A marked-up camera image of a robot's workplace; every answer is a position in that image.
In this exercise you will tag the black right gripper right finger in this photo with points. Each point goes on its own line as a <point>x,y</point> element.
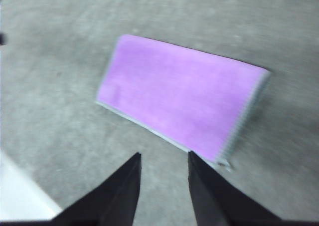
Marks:
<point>216,198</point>

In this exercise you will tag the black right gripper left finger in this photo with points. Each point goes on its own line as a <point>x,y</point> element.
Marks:
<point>114,198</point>

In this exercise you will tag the purple towel with grey hem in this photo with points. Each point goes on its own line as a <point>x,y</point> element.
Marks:
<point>174,91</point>

